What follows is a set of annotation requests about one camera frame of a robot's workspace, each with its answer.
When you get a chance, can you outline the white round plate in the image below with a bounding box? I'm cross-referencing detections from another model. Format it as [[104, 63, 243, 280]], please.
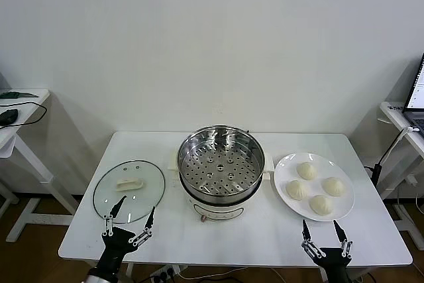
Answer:
[[273, 152, 356, 221]]

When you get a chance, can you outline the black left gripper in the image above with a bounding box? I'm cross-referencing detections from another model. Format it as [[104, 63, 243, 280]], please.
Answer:
[[95, 195, 156, 276]]

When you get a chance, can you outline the grey open laptop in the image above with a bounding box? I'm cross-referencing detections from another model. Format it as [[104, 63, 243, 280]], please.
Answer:
[[401, 52, 424, 139]]

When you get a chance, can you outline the white power strip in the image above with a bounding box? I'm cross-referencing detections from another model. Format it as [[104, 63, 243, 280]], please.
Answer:
[[148, 264, 182, 280]]

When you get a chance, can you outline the black cable with clamp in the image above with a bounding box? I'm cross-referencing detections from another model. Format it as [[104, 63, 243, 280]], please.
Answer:
[[364, 132, 405, 194]]

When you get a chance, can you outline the round glass pot lid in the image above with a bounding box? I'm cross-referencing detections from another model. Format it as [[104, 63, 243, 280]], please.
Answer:
[[92, 159, 166, 225]]

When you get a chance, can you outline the perforated steel steamer basket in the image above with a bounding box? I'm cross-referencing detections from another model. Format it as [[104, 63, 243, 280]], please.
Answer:
[[177, 125, 266, 205]]

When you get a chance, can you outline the black mouse cable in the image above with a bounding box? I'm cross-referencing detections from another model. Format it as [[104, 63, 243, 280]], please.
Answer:
[[0, 101, 47, 129]]

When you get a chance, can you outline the white laptop plug cable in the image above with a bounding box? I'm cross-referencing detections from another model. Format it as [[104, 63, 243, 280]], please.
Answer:
[[398, 125, 419, 141]]

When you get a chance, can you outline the white side desk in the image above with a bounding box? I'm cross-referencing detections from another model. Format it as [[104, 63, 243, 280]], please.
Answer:
[[0, 88, 80, 243], [379, 100, 424, 251]]

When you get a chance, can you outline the thin white floor cable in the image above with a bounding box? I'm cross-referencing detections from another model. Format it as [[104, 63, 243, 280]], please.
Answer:
[[178, 264, 248, 279]]

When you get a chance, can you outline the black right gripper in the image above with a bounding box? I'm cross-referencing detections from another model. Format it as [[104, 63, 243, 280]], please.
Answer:
[[300, 219, 354, 283]]

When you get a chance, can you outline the black computer mouse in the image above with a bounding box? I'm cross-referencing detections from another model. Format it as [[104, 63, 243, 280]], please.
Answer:
[[0, 109, 19, 124]]

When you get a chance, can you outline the white electric cooking pot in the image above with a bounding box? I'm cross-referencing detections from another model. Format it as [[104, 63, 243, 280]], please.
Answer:
[[168, 153, 275, 224]]

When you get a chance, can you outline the white steamed baozi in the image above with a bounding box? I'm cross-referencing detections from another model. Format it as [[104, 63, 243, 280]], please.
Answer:
[[308, 195, 334, 217], [321, 176, 346, 196], [285, 180, 309, 201], [295, 162, 318, 180]]

